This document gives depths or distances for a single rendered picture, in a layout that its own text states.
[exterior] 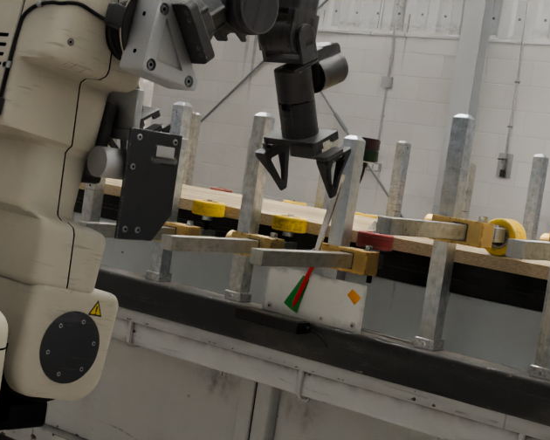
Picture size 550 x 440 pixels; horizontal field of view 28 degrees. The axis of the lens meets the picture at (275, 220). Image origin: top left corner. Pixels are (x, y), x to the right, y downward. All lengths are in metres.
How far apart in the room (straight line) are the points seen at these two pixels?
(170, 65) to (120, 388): 1.75
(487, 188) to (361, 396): 7.85
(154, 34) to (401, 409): 1.13
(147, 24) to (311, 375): 1.17
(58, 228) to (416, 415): 1.01
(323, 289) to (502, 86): 7.92
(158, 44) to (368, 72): 9.48
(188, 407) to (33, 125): 1.54
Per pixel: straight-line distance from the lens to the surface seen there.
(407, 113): 10.60
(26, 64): 1.51
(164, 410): 2.99
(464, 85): 10.12
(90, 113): 1.58
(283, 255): 2.10
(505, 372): 2.13
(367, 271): 2.29
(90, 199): 2.82
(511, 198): 10.02
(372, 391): 2.33
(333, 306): 2.33
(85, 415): 3.20
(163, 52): 1.45
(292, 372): 2.44
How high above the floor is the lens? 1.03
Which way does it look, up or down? 3 degrees down
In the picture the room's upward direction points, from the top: 9 degrees clockwise
